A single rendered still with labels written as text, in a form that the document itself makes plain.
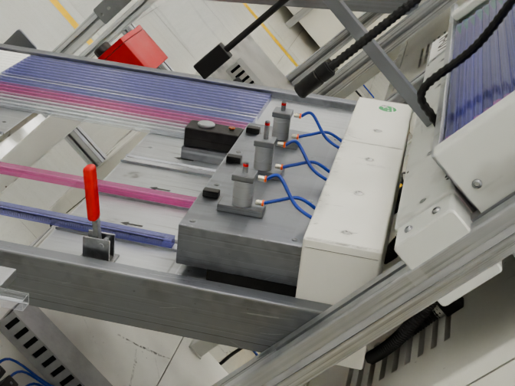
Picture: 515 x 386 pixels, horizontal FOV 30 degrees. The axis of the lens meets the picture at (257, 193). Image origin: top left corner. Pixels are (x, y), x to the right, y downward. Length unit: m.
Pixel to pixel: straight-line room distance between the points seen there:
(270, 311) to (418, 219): 0.19
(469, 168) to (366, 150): 0.35
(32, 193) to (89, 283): 1.85
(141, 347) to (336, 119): 0.54
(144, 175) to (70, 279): 0.28
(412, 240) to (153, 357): 0.93
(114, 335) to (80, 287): 0.66
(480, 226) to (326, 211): 0.21
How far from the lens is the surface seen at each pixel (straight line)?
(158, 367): 1.74
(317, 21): 5.74
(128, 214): 1.16
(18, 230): 2.73
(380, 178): 1.13
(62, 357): 1.50
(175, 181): 1.26
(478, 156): 0.87
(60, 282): 1.04
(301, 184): 1.13
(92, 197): 1.02
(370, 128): 1.29
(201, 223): 1.01
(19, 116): 1.46
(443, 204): 0.89
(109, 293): 1.02
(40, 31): 3.51
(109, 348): 1.67
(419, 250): 0.89
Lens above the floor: 1.60
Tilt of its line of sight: 24 degrees down
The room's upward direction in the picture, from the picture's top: 53 degrees clockwise
